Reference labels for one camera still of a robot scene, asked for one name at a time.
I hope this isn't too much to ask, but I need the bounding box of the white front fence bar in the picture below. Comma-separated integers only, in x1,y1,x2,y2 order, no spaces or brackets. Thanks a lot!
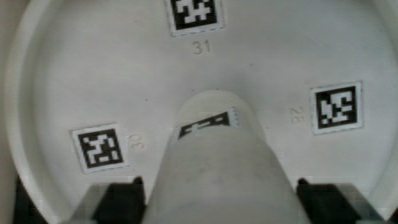
0,0,31,187

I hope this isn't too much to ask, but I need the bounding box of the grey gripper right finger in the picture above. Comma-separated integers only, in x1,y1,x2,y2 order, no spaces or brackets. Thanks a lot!
297,178,383,224

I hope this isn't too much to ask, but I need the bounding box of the white cylindrical table leg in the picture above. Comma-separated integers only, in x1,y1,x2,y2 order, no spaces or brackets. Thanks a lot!
141,106,315,224

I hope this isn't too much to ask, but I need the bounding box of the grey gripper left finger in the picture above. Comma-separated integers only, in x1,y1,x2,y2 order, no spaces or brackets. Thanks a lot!
63,177,146,224

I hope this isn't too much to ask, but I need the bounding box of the white round table top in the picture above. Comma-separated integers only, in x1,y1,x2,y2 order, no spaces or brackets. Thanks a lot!
6,0,398,224

